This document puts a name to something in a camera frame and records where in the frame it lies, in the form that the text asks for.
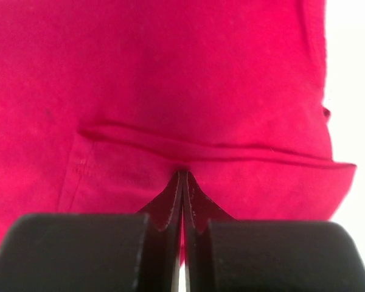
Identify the magenta t shirt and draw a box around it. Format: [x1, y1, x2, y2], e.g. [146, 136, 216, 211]
[0, 1, 356, 242]

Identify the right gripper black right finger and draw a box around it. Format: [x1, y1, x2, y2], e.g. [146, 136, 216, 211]
[182, 172, 365, 291]

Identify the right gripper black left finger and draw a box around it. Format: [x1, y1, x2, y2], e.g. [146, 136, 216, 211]
[0, 172, 183, 291]

